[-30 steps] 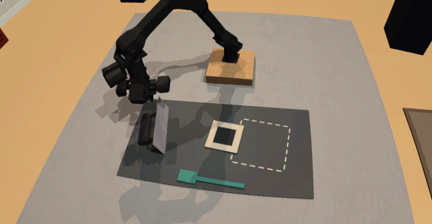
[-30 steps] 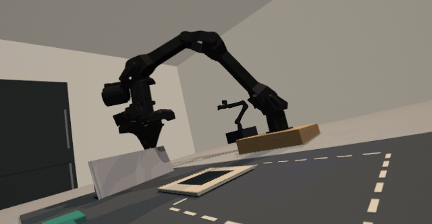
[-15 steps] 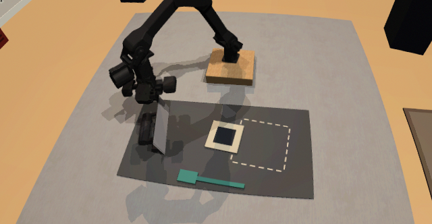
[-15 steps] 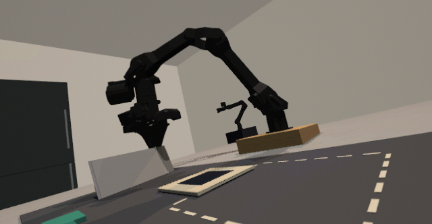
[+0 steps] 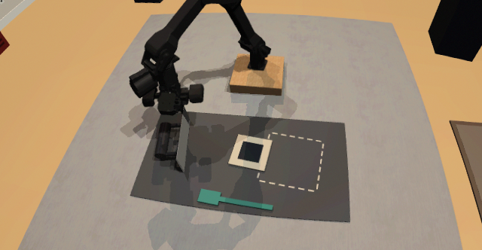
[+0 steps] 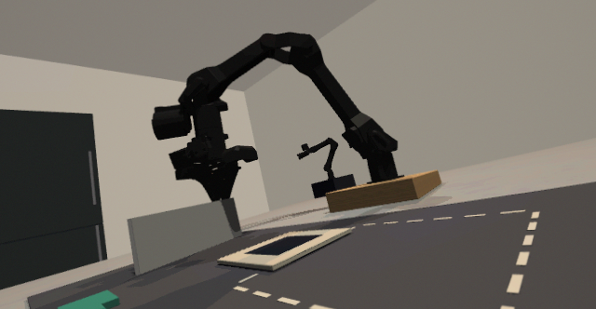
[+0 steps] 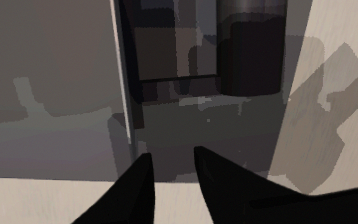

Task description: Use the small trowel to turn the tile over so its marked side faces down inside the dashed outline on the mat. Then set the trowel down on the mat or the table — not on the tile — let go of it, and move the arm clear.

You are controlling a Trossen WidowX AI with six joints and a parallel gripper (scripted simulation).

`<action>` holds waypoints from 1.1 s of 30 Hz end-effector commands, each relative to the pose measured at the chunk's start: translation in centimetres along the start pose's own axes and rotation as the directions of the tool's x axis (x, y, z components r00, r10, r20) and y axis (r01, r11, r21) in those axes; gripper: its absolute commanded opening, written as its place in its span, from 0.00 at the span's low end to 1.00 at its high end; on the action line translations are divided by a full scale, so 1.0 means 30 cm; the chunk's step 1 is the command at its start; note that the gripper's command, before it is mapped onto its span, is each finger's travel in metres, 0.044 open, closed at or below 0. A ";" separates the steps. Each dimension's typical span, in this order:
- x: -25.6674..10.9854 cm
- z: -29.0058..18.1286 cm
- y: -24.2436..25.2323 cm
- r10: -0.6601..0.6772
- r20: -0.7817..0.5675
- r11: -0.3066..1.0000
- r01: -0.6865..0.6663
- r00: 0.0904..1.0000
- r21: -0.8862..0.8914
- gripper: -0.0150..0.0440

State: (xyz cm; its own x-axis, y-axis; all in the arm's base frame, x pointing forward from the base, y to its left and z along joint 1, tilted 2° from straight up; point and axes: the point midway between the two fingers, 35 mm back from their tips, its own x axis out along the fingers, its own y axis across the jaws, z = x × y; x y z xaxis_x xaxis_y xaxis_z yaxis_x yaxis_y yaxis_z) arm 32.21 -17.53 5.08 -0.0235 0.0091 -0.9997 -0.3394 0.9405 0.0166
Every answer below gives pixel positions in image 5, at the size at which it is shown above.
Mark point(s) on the green trowel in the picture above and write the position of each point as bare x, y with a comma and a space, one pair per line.
214, 197

